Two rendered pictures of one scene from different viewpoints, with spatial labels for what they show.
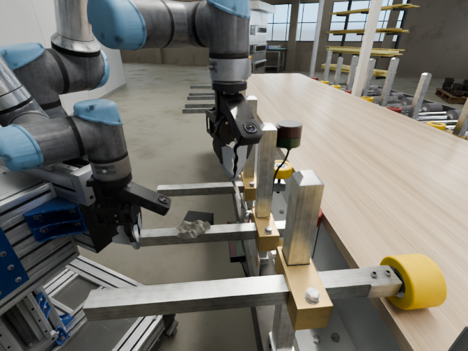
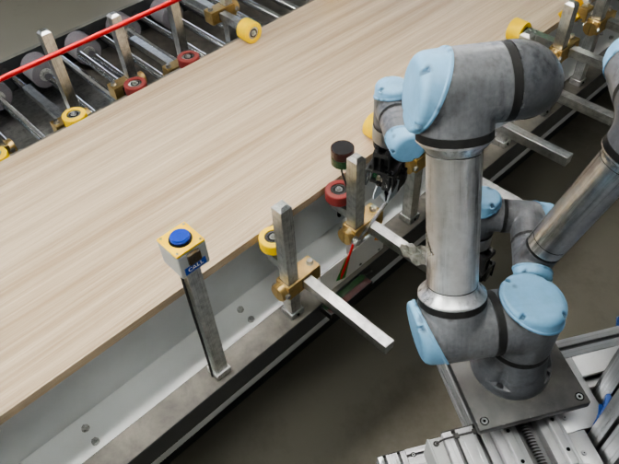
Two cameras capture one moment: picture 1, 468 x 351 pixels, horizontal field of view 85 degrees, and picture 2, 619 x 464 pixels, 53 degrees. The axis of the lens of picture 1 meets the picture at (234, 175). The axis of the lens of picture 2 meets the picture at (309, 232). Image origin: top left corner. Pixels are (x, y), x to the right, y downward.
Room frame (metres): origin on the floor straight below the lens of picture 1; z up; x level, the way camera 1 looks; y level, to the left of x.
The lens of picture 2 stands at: (1.33, 0.79, 2.12)
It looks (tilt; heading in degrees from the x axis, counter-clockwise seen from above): 48 degrees down; 234
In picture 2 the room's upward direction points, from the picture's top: 4 degrees counter-clockwise
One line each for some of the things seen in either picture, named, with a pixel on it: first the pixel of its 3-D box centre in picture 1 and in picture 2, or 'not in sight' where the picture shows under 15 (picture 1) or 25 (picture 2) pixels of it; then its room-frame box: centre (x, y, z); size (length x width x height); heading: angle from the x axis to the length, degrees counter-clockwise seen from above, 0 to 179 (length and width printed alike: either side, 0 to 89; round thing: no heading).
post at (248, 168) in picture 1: (248, 166); (287, 270); (0.80, -0.05, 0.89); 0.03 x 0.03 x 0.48; 5
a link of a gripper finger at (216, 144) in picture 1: (223, 143); (396, 176); (0.50, 0.02, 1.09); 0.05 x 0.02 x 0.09; 115
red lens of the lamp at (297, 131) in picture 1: (288, 128); (342, 151); (0.56, -0.12, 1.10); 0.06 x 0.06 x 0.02
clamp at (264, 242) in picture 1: (264, 225); (359, 224); (0.53, -0.08, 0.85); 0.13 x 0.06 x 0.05; 5
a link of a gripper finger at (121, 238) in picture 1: (125, 239); not in sight; (0.46, 0.26, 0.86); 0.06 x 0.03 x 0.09; 95
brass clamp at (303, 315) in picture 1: (297, 278); (420, 155); (0.28, -0.10, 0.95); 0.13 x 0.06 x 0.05; 5
